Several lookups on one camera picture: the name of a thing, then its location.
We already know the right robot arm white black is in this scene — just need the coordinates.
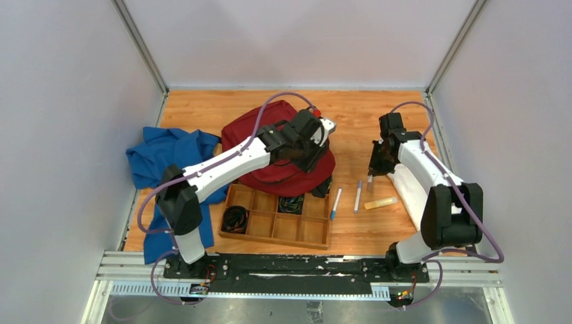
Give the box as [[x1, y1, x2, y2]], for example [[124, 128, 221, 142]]
[[368, 113, 483, 282]]

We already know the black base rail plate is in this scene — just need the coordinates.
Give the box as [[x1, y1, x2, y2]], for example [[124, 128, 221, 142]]
[[163, 254, 429, 295]]

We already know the blue capped marker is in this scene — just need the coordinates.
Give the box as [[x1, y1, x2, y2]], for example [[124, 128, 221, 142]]
[[330, 187, 343, 220], [353, 180, 363, 214]]

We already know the wooden compartment tray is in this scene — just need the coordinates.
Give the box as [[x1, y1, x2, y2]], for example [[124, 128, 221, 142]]
[[218, 184, 331, 250]]

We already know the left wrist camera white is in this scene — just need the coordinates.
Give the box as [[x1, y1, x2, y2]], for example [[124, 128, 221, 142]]
[[318, 117, 337, 146]]

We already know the coiled cable tray middle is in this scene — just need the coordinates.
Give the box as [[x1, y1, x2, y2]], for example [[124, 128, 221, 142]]
[[277, 194, 304, 215]]

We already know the blue cloth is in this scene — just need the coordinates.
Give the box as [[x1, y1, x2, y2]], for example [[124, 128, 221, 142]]
[[125, 126, 229, 265]]

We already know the white paper towel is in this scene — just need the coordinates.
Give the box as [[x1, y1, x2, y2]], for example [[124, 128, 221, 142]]
[[386, 163, 465, 234]]

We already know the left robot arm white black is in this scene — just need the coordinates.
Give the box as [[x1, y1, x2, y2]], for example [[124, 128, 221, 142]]
[[154, 109, 337, 279]]

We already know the coiled black cable front left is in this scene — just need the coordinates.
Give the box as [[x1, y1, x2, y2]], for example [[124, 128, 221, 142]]
[[221, 205, 250, 235]]

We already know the red backpack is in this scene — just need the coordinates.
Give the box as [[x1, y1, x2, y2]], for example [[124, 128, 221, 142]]
[[221, 99, 337, 198]]

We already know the blue capped marker left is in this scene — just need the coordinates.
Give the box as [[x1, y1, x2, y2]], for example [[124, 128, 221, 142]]
[[330, 187, 343, 220]]

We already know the blue capped marker right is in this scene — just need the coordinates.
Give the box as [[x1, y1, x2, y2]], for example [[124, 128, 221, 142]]
[[353, 180, 363, 214]]

